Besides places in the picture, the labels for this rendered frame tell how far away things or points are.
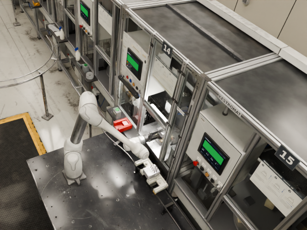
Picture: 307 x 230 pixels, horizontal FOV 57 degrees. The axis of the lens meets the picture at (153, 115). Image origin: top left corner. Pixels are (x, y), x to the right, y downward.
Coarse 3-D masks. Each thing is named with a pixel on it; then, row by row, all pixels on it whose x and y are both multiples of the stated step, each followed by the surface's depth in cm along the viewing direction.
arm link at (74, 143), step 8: (80, 96) 241; (88, 96) 236; (80, 104) 235; (96, 104) 236; (80, 120) 247; (80, 128) 253; (72, 136) 262; (80, 136) 261; (64, 144) 275; (72, 144) 265; (80, 144) 269; (64, 152) 269; (80, 152) 273
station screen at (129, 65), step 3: (129, 54) 254; (132, 57) 251; (135, 60) 248; (126, 63) 265; (129, 63) 259; (138, 63) 245; (129, 66) 261; (132, 66) 256; (138, 66) 247; (132, 69) 258; (135, 69) 253; (132, 72) 259; (135, 72) 255; (135, 75) 257
